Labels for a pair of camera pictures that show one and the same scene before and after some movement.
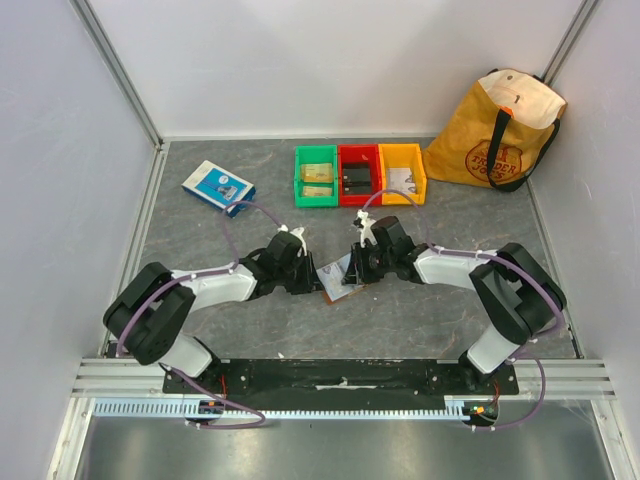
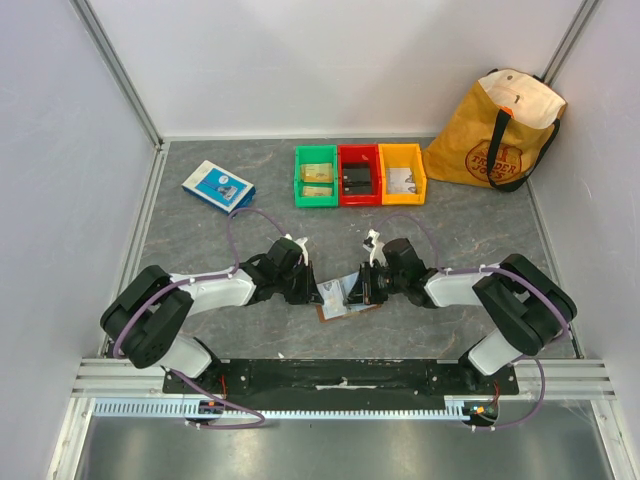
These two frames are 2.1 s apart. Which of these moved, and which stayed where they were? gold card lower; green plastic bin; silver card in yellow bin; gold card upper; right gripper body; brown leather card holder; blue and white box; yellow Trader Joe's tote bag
Moved: right gripper body; brown leather card holder
Stayed: gold card upper; yellow Trader Joe's tote bag; blue and white box; green plastic bin; gold card lower; silver card in yellow bin
